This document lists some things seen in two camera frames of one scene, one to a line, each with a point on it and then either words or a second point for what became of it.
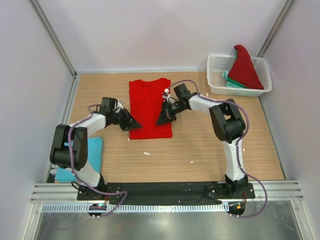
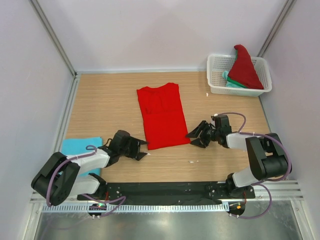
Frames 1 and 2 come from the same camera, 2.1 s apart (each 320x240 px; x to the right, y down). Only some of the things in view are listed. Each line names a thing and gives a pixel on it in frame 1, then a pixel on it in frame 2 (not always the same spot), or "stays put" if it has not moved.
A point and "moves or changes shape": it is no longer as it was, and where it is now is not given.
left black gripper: x=132 y=124 -> x=136 y=144
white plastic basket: x=217 y=65 stays put
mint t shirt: x=224 y=74 stays put
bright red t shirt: x=145 y=104 moves or changes shape
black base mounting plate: x=161 y=191 stays put
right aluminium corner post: x=282 y=16 stays put
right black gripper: x=166 y=115 -> x=201 y=142
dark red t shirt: x=243 y=71 stays put
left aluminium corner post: x=52 y=34 stays put
